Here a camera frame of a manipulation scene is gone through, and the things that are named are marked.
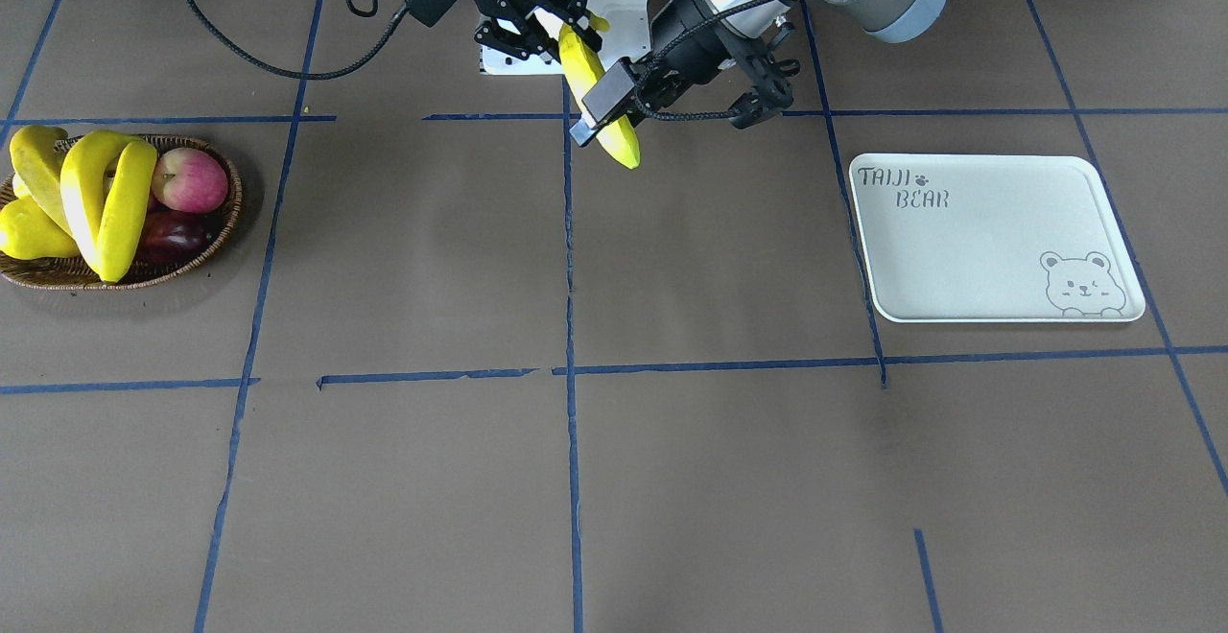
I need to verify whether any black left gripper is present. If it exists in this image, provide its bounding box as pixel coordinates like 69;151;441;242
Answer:
639;0;801;129

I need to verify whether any yellow banana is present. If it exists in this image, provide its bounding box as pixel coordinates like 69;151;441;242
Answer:
10;125;71;234
60;130;129;270
93;138;158;283
558;25;641;168

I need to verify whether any brown wicker basket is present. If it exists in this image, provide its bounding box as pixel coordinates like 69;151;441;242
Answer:
1;133;246;293

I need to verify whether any white pillar with base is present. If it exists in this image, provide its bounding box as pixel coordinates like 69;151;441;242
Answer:
479;0;650;77

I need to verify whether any cream bear tray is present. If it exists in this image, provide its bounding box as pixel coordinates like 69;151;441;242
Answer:
847;152;1144;323

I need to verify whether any red pink apple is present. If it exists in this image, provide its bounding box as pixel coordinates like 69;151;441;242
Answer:
151;147;228;214

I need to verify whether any dark red mango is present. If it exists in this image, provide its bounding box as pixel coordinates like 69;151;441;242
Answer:
135;210;219;265

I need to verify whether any yellow mango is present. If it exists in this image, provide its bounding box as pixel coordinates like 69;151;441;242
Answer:
1;198;80;261

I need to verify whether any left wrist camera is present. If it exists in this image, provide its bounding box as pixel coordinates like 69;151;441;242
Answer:
569;57;637;147

